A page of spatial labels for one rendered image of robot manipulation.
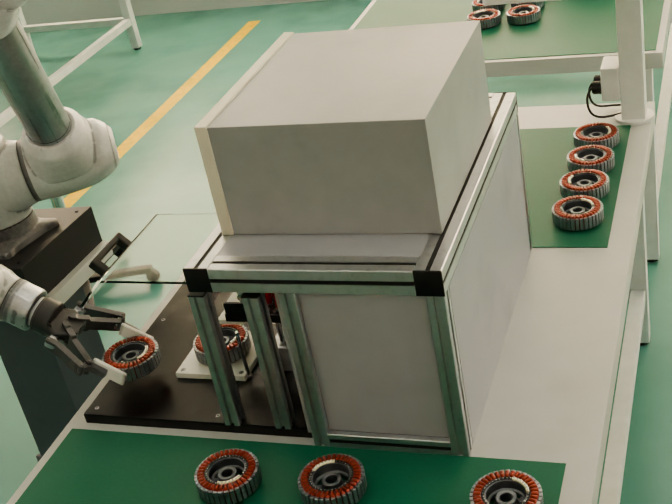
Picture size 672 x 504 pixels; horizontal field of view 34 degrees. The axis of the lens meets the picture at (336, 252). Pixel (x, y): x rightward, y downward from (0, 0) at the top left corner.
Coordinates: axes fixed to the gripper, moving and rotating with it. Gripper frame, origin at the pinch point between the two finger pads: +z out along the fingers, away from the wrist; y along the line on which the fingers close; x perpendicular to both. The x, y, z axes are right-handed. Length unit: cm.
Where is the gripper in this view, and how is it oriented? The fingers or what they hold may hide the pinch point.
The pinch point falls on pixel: (130, 356)
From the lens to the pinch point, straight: 216.7
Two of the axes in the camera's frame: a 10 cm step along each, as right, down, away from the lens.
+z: 9.0, 4.3, -0.6
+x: 3.1, -7.4, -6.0
